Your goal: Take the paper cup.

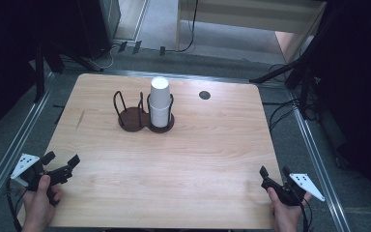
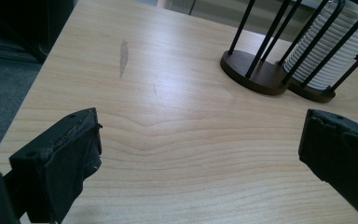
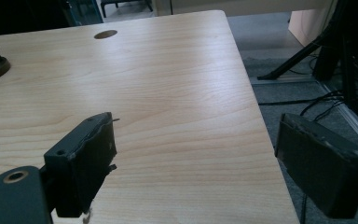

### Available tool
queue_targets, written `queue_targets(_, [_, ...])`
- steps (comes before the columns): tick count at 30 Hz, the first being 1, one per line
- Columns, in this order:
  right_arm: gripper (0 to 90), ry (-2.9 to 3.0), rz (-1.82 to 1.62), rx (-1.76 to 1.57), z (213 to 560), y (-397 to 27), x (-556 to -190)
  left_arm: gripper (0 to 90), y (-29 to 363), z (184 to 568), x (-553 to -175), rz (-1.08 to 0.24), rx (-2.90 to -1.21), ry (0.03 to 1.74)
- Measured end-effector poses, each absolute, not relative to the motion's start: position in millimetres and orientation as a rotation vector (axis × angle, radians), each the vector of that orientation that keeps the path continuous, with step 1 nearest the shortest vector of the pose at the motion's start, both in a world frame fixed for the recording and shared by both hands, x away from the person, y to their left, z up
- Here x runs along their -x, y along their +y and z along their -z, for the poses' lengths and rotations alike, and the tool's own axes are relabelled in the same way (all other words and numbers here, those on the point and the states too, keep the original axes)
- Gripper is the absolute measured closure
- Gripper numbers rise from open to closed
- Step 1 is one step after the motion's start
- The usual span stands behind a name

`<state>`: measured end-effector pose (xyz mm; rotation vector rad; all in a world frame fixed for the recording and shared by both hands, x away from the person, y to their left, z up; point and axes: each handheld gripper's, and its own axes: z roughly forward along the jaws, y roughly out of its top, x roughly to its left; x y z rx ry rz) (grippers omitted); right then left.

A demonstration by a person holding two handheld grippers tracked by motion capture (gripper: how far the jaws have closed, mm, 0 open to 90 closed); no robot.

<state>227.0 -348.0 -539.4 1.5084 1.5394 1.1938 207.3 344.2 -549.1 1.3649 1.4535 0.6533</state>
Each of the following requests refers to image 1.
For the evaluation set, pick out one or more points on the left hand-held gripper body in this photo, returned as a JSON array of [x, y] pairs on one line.
[[25, 166]]

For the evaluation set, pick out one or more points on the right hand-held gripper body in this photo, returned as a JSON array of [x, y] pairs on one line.
[[304, 183]]

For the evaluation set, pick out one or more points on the person's right hand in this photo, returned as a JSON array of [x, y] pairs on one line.
[[286, 219]]

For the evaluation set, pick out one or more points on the person's left hand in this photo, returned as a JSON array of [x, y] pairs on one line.
[[37, 209]]

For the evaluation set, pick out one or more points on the black tripod stand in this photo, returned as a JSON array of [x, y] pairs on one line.
[[39, 74], [277, 72]]

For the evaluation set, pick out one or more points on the round black table hole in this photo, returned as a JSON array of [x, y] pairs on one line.
[[204, 95]]

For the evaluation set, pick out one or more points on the dark curtain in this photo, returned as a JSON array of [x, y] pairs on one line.
[[6, 48], [360, 64]]

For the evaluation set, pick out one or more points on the black tape piece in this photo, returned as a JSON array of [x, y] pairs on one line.
[[137, 47], [162, 51], [122, 46]]

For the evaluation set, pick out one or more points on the black cabinet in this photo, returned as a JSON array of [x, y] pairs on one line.
[[93, 25]]

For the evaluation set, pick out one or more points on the white wooden furniture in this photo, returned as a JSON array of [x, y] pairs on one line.
[[238, 13]]

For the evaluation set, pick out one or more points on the aluminium floor rail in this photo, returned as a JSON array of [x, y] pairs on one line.
[[319, 167], [125, 73], [13, 154]]

